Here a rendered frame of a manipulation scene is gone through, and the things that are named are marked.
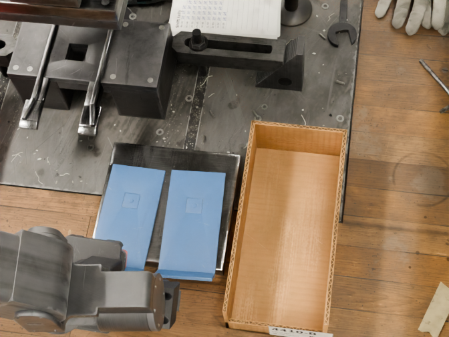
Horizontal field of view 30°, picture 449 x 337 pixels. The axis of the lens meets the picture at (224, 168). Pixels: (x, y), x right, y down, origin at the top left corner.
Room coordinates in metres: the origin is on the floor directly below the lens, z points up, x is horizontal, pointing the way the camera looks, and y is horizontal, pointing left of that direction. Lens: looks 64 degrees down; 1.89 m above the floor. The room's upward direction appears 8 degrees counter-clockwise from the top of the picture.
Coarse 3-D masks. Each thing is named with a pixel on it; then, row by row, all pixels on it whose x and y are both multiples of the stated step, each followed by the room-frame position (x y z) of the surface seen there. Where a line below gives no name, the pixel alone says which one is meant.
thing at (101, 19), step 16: (0, 0) 0.62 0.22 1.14; (16, 0) 0.60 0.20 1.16; (32, 0) 0.60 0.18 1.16; (48, 0) 0.59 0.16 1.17; (64, 0) 0.59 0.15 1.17; (80, 0) 0.59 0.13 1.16; (96, 0) 0.60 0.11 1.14; (112, 0) 0.60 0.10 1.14; (0, 16) 0.62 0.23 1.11; (16, 16) 0.62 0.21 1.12; (32, 16) 0.61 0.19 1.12; (48, 16) 0.61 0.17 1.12; (64, 16) 0.60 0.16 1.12; (80, 16) 0.59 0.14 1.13; (96, 16) 0.59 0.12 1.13; (112, 16) 0.58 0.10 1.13
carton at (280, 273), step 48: (288, 144) 0.50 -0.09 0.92; (336, 144) 0.48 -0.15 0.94; (288, 192) 0.44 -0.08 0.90; (336, 192) 0.43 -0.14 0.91; (240, 240) 0.37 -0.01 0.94; (288, 240) 0.37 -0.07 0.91; (336, 240) 0.34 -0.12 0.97; (240, 288) 0.32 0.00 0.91; (288, 288) 0.31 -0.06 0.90; (288, 336) 0.26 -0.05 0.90
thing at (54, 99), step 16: (80, 48) 0.66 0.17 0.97; (16, 80) 0.63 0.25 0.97; (32, 80) 0.62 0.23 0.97; (160, 80) 0.59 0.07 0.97; (48, 96) 0.62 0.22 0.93; (64, 96) 0.61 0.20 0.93; (112, 96) 0.59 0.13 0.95; (128, 96) 0.59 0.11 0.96; (144, 96) 0.58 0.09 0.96; (160, 96) 0.58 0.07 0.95; (128, 112) 0.59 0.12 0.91; (144, 112) 0.58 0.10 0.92; (160, 112) 0.58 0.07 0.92
